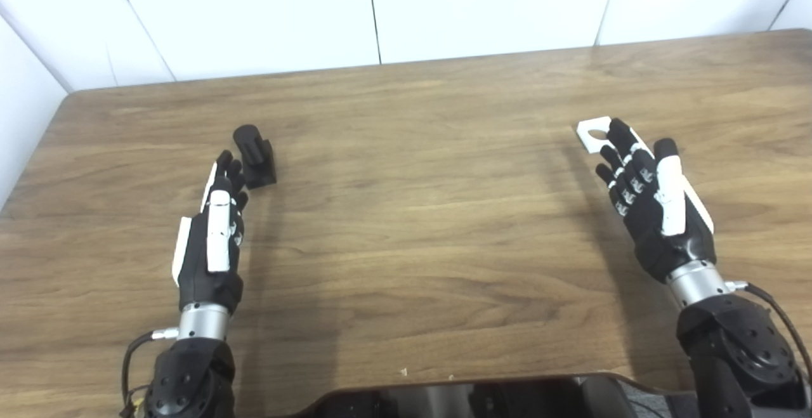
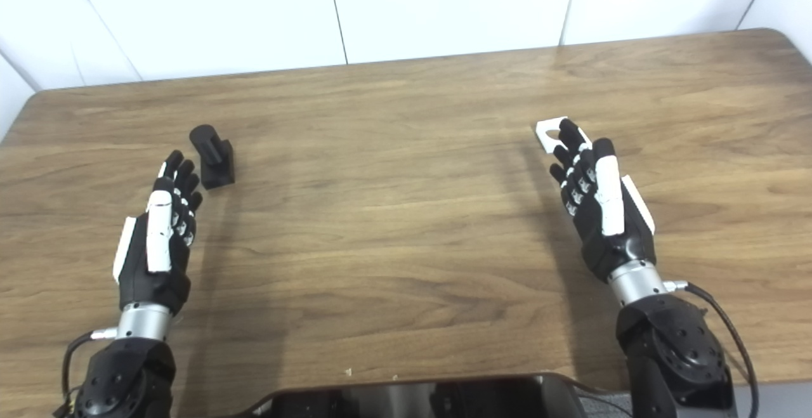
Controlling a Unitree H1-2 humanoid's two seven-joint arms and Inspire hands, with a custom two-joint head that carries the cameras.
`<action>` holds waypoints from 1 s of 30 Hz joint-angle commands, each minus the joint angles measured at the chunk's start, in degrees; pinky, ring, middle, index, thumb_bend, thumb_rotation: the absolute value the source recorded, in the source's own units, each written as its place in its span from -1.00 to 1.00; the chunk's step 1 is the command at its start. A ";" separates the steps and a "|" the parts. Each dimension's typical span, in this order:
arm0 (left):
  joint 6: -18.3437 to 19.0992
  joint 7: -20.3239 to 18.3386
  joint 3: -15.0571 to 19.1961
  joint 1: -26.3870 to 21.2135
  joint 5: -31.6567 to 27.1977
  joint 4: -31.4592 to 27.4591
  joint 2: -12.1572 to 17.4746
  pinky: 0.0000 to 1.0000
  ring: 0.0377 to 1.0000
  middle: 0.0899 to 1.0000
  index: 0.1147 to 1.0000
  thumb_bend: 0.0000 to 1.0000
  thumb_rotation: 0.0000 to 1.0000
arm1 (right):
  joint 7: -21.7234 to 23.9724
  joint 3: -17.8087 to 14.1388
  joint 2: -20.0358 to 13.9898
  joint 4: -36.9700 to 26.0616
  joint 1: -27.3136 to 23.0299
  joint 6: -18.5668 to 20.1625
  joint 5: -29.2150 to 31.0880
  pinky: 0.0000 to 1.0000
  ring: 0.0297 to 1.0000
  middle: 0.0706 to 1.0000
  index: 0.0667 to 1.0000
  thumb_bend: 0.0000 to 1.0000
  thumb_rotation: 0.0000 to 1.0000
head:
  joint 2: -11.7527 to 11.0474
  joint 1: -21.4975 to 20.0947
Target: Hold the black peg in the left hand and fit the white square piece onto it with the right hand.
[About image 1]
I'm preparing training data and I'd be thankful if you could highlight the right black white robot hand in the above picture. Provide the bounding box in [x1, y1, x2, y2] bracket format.
[595, 118, 717, 284]

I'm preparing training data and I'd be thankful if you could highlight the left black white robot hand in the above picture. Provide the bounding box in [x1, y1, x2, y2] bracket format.
[171, 150, 249, 315]

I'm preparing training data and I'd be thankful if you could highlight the black peg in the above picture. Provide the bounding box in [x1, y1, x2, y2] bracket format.
[232, 124, 278, 190]

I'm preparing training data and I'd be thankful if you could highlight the white square piece with hole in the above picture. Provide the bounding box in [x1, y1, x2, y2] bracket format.
[576, 116, 613, 154]

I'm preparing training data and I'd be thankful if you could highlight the black robot torso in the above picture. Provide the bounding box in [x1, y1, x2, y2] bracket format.
[304, 374, 698, 418]

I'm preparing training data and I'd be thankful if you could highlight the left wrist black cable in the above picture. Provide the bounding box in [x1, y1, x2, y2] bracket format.
[121, 327, 180, 418]

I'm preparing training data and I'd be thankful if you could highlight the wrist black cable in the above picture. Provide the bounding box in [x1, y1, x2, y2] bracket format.
[121, 327, 180, 418]
[726, 280, 812, 374]

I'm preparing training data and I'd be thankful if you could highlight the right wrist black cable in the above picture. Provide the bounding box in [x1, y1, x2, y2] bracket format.
[726, 280, 812, 374]

